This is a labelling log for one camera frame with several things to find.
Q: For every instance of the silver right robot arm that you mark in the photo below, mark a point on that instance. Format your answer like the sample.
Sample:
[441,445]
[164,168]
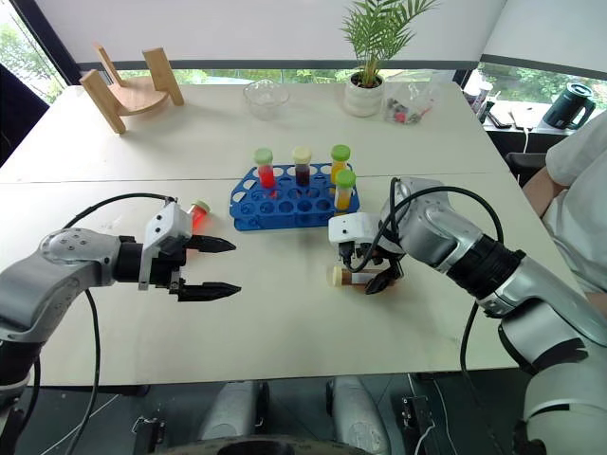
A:
[441,227]

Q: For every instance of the red tube green cap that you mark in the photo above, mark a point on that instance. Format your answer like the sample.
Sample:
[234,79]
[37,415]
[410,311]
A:
[265,173]
[199,215]

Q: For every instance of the wooden stand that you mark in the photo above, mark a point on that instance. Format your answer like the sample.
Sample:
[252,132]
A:
[137,97]

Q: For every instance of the silver robot leg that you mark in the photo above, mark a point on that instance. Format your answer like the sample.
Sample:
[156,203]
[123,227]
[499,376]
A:
[353,417]
[232,410]

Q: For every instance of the dark round robot waist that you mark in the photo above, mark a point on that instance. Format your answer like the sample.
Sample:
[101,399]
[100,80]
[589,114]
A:
[261,448]

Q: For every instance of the silver right robot leg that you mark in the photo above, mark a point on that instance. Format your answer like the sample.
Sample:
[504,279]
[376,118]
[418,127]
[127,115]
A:
[353,417]

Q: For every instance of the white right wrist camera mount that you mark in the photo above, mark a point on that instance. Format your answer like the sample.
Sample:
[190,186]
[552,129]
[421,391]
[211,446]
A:
[353,228]

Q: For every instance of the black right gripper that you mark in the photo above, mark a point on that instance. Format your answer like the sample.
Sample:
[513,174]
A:
[386,258]

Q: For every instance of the clear plastic bag with items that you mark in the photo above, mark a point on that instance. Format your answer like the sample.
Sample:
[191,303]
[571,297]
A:
[408,106]

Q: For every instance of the clear glass bowl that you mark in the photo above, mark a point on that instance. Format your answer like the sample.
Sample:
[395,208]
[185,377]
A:
[265,97]

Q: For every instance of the person's bare forearm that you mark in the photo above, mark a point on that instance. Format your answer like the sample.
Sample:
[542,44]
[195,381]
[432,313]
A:
[540,189]

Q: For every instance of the yellow tube green cap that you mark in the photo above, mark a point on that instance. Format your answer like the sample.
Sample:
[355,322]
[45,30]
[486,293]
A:
[344,194]

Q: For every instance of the orange tube green cap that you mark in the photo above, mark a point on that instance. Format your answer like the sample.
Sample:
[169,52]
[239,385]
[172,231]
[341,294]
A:
[339,163]

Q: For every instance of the blue test tube rack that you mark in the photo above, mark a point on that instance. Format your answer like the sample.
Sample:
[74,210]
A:
[284,208]

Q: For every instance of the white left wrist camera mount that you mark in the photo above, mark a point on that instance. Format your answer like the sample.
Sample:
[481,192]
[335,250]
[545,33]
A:
[167,223]

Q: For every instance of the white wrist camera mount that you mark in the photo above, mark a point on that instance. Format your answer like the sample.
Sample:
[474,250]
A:
[167,223]
[353,228]

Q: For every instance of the person in white shirt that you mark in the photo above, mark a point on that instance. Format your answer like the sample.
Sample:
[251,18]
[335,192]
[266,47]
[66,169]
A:
[585,189]

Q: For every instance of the potted palm white pot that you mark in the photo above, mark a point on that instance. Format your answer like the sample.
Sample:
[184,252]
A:
[362,97]

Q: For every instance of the dark red tube cream cap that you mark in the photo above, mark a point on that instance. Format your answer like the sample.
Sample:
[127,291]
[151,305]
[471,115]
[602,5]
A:
[302,170]

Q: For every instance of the brown tube cream cap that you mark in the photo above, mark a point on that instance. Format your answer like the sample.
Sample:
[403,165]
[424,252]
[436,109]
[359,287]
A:
[348,276]

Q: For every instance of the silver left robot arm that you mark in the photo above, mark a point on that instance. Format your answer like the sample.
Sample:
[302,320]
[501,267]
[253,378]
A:
[71,265]

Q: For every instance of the silver left robot leg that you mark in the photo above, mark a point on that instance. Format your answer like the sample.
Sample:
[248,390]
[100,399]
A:
[232,410]

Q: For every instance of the dark green kettle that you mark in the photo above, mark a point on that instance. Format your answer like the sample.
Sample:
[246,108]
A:
[566,106]

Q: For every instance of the black metal bracket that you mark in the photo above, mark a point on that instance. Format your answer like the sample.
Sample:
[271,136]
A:
[149,433]
[419,422]

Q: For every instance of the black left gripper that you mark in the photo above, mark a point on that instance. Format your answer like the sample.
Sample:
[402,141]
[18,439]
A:
[168,265]

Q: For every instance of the black chair back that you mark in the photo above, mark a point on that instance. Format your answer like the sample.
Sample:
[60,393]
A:
[524,166]

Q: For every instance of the dark panel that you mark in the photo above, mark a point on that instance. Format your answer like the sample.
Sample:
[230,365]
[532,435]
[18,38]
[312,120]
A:
[19,118]

